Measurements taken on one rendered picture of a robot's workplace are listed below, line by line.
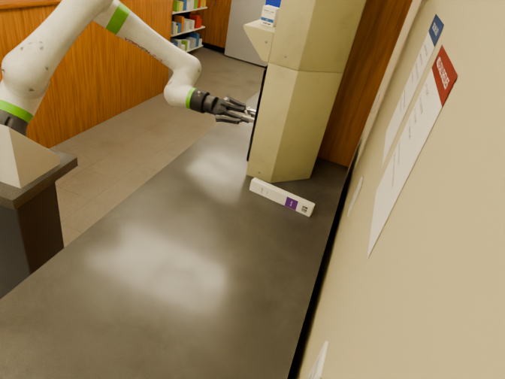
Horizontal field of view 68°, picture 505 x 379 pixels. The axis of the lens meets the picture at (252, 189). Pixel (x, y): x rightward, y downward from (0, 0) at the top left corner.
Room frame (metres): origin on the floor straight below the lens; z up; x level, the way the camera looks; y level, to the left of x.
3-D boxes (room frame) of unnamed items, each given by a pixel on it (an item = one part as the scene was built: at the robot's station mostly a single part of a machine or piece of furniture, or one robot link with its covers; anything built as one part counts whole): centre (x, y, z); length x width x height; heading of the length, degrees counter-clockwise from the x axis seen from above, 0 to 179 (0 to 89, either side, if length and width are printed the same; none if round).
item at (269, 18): (1.46, 0.07, 1.54); 0.05 x 0.05 x 0.06; 74
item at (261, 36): (1.51, 0.06, 1.46); 0.32 x 0.12 x 0.10; 167
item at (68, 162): (1.06, 0.87, 0.92); 0.32 x 0.32 x 0.04; 82
